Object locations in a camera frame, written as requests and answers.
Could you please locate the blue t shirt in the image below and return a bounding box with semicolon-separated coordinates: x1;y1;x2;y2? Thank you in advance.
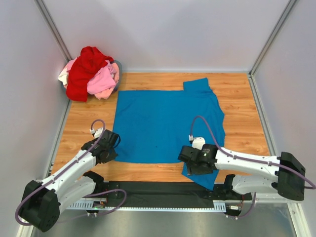
112;78;227;191

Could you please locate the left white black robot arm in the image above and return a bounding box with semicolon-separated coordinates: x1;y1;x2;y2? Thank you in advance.
15;128;120;232

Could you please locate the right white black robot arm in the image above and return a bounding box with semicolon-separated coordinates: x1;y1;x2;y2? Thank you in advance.
178;144;306;201

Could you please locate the pink t shirt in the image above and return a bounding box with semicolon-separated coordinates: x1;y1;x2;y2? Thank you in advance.
64;59;116;99

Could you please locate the grey laundry basket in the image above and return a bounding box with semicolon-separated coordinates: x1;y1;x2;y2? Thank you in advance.
112;60;122;92

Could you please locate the white t shirt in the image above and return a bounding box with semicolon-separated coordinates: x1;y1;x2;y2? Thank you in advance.
58;68;69;86

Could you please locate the red t shirt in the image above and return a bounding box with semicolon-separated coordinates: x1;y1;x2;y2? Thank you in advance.
66;46;114;102

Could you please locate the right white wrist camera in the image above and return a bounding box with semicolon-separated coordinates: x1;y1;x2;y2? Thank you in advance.
189;135;206;150

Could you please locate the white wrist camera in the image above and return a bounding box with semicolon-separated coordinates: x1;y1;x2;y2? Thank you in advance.
189;135;206;150
90;127;104;138

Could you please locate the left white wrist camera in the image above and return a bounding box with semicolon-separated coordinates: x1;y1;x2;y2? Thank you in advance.
90;127;104;138

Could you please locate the aluminium frame rail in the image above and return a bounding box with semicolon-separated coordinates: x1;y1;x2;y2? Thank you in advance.
31;179;301;204

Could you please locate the grey slotted cable duct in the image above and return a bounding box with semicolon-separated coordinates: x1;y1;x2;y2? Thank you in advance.
66;198;227;212

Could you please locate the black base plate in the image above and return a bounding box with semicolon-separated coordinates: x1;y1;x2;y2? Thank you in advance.
93;181;252;208

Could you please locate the left aluminium corner post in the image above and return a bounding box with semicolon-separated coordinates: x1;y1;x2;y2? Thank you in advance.
34;0;72;61

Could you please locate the aluminium corner post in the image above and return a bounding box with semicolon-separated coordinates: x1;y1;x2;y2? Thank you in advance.
248;0;298;76
34;0;72;61

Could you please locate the right aluminium corner post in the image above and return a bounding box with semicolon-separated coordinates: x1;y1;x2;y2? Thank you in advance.
248;0;298;76

